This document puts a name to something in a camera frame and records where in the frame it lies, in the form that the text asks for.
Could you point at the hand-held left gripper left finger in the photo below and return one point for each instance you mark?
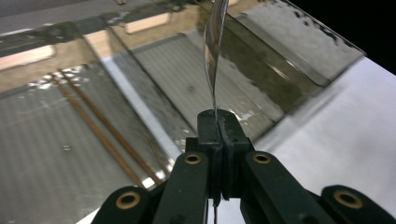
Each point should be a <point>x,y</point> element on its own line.
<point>190,186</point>

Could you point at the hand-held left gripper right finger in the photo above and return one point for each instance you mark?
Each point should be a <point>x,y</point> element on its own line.
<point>267,193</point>

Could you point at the brown wooden chopstick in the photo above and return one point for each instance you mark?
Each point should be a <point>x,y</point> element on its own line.
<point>109,124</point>
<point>93,126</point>

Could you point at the transparent grey plastic bin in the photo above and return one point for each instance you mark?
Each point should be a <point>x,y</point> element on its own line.
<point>46,149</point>
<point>186,68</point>

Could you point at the metal spoon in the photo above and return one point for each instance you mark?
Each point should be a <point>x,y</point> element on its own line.
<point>213,46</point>

